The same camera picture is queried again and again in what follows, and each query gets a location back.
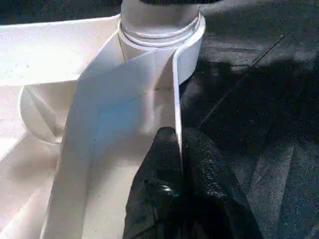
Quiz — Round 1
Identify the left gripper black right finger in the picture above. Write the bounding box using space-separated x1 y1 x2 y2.
181 128 264 239

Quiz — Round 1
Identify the white plastic table leg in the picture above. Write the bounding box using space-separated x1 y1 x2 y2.
119 0 203 48

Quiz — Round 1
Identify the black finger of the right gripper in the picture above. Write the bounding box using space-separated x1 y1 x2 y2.
138 0 224 6

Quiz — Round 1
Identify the white plastic table top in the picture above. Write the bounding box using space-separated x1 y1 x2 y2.
0 13 207 239

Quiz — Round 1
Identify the black work mat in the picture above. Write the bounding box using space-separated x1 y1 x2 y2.
0 0 319 239

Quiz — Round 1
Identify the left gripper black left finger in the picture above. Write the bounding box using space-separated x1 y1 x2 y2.
123 126 186 239

